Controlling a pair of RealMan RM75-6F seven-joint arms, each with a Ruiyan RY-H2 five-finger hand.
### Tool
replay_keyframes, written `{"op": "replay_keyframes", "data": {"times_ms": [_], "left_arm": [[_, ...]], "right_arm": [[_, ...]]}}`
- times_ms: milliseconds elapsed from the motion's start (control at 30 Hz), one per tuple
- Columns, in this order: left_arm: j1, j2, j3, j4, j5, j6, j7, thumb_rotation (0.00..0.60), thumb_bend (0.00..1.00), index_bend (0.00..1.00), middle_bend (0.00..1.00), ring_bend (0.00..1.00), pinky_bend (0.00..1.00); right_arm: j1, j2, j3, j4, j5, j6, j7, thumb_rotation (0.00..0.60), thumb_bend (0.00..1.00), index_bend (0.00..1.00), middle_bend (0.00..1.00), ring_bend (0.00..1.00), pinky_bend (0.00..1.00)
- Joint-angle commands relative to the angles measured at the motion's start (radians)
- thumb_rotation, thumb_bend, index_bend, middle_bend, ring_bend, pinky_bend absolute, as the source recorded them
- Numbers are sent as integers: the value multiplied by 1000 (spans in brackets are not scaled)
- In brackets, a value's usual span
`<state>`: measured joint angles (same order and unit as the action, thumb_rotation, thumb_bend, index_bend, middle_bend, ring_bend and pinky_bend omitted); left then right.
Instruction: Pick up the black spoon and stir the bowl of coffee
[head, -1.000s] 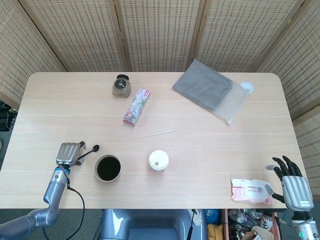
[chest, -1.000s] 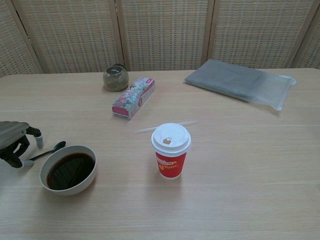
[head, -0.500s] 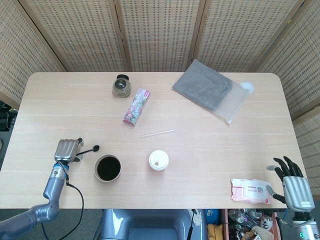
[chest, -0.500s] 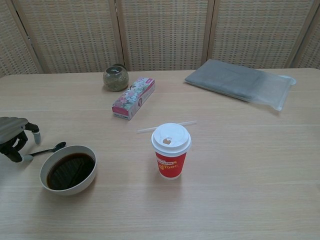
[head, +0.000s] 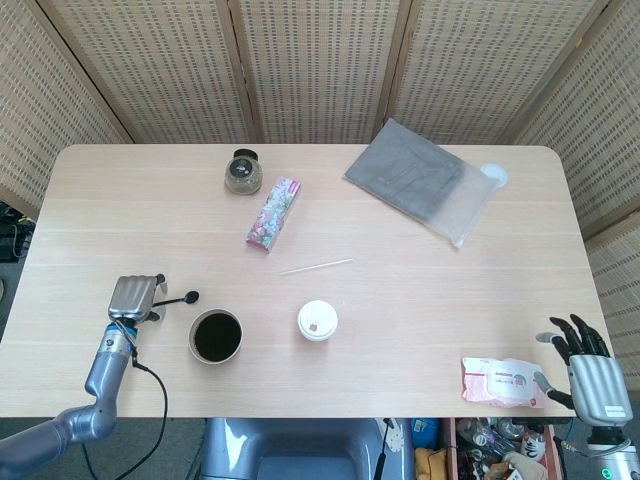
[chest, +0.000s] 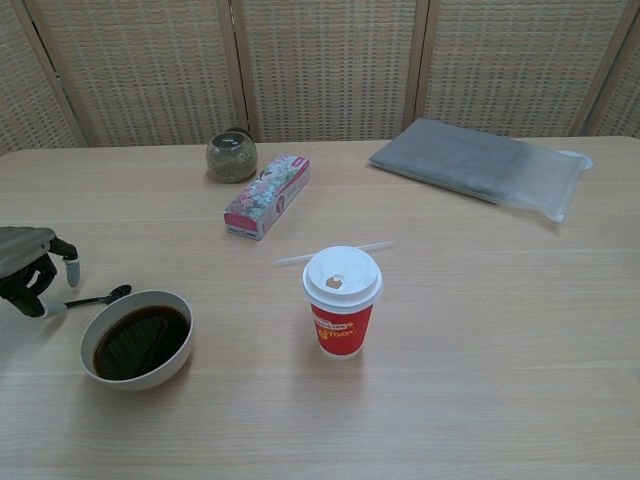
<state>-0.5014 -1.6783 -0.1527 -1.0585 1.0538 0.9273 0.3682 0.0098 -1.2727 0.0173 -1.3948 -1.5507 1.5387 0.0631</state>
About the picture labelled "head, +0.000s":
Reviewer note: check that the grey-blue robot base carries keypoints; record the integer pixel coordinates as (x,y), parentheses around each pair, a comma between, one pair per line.
(300,450)

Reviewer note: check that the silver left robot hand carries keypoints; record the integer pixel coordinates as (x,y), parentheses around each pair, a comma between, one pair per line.
(131,297)

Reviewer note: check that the clear plastic straw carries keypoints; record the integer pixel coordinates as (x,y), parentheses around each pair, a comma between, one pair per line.
(315,267)

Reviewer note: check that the white round plastic disc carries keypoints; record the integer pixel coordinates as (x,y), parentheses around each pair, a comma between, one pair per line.
(497,172)

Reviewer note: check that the silver-blue left robot arm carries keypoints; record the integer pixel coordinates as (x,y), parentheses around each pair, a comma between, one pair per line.
(102,370)

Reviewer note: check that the grey cloth in clear bag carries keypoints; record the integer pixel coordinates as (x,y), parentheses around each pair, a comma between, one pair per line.
(410,175)

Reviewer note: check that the black equipment on floor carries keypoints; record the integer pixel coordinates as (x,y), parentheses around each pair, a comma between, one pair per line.
(12,235)

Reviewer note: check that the red crate of clutter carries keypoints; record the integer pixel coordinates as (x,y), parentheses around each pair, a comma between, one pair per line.
(500,450)

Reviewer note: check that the black plastic spoon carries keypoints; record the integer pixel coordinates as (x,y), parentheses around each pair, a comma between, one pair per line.
(190,297)

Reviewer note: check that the pink floral cardboard box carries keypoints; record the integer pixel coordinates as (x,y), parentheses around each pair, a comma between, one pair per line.
(274,215)

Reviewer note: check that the blue container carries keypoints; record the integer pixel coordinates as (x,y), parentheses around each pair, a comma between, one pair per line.
(425,430)

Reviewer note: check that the red paper cup white lid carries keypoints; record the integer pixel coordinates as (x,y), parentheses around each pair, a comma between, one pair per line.
(318,321)

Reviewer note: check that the yellow cloth bundle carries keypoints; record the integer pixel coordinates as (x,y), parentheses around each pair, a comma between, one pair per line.
(430,462)

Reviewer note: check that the white bowl of dark liquid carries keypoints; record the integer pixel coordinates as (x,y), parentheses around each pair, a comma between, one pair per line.
(217,337)

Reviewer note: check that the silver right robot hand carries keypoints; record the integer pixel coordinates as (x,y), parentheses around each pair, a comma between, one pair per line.
(597,385)

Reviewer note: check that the pink wet wipes pack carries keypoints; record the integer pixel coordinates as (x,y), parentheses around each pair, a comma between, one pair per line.
(502,382)

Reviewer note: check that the round glass jar black lid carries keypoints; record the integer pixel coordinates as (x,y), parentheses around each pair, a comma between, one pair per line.
(243,172)

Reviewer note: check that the woven wicker folding screen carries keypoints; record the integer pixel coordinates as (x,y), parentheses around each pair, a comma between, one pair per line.
(320,65)

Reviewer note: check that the silver-blue right robot arm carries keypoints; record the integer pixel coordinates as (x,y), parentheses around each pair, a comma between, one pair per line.
(617,457)

